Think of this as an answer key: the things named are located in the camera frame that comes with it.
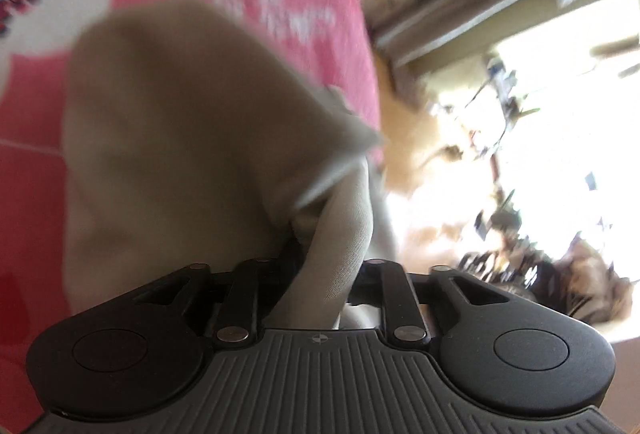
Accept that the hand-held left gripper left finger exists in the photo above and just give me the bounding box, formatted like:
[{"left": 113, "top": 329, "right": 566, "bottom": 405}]
[{"left": 132, "top": 257, "right": 282, "bottom": 345}]

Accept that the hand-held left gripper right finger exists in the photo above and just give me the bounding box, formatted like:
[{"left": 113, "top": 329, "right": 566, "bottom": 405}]
[{"left": 349, "top": 259, "right": 507, "bottom": 348}]

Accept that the beige hoodie with black trim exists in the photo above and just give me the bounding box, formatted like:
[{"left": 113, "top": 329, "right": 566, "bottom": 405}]
[{"left": 62, "top": 0, "right": 396, "bottom": 332}]

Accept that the striped brown cloth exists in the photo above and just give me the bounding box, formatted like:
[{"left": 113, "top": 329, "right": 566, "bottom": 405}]
[{"left": 555, "top": 236, "right": 639, "bottom": 341}]

